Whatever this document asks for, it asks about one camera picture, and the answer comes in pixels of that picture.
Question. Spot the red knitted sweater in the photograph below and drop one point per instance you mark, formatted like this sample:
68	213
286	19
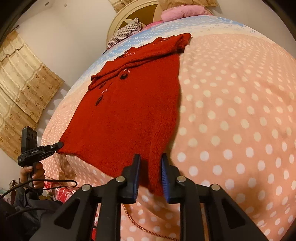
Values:
127	115

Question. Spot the beige floral curtain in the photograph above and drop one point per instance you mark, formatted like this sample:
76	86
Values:
27	81
198	2

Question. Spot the pink pillow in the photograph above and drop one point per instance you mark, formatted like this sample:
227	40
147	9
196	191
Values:
180	12

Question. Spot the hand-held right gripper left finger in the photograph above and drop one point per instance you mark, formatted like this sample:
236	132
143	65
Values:
137	178

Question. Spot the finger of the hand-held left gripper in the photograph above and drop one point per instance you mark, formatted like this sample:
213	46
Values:
57	146

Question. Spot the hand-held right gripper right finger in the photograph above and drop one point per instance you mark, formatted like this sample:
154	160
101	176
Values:
165	180

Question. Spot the pink bed sheet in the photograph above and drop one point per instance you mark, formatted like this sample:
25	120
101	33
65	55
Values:
152	24

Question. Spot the person's left hand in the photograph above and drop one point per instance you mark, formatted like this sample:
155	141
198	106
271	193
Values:
39	172

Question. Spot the person's left forearm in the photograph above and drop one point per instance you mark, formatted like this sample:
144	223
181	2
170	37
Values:
27	208

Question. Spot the striped pillow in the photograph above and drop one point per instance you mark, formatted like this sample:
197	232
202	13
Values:
122	33

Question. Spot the polka dot bed blanket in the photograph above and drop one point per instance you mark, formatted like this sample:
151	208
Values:
231	115

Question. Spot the cream wooden headboard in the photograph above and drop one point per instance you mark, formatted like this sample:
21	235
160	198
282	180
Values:
120	20

